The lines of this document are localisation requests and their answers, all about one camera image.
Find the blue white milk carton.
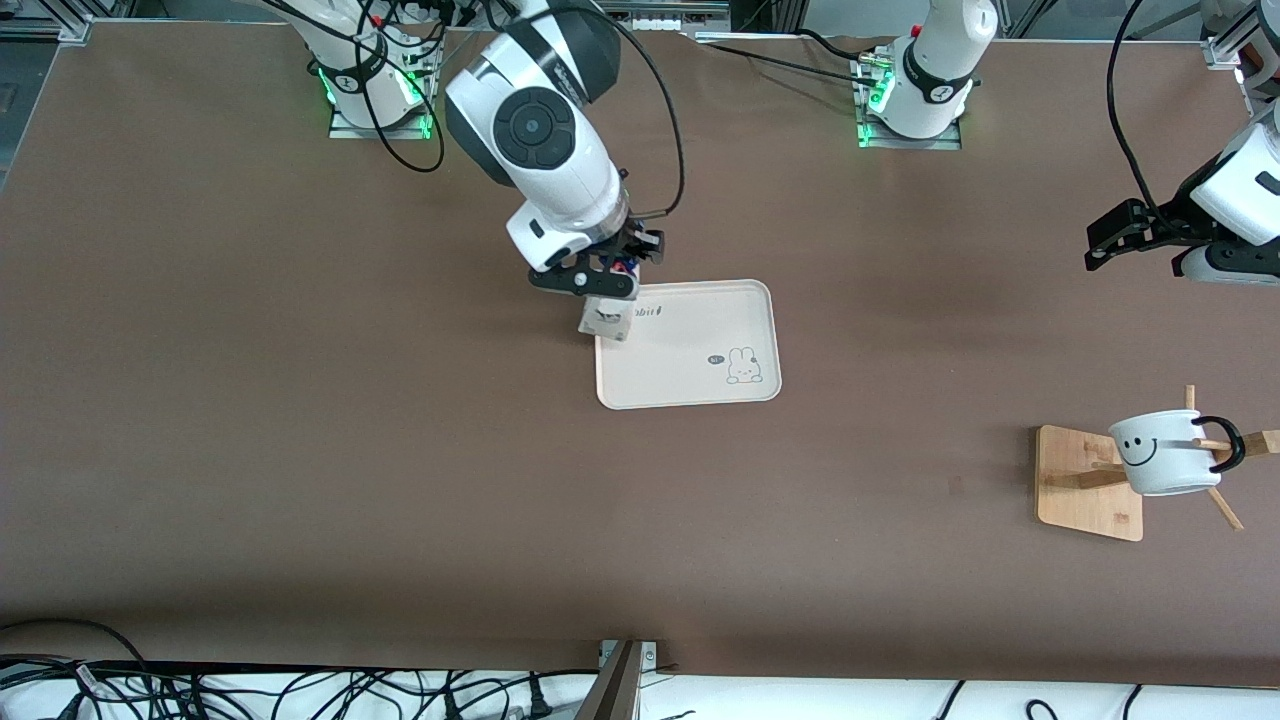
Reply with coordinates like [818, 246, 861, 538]
[578, 258, 641, 343]

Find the white smiley cup black handle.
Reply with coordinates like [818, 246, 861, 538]
[1108, 408, 1248, 498]

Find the cream rabbit print tray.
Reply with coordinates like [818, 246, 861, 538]
[594, 279, 782, 411]

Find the grey metal box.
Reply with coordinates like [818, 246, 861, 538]
[600, 0, 733, 33]

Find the wooden mug rack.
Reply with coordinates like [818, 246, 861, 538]
[1035, 385, 1280, 543]

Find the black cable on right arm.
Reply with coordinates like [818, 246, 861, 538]
[350, 0, 689, 221]

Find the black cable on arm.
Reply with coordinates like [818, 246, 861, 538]
[350, 0, 689, 221]
[1105, 0, 1176, 229]

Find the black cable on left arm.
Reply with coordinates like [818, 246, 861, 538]
[1105, 0, 1176, 229]

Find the aluminium frame corner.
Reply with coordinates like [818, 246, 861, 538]
[1205, 0, 1280, 71]

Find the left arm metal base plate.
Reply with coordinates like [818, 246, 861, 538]
[852, 55, 963, 151]

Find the black cable to arm base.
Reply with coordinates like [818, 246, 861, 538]
[795, 28, 891, 63]
[690, 33, 886, 89]

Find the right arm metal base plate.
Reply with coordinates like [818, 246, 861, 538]
[329, 40, 435, 140]

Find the aluminium profile post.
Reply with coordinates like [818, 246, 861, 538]
[575, 640, 658, 720]

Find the aluminium frame bar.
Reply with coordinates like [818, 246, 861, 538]
[0, 10, 93, 46]

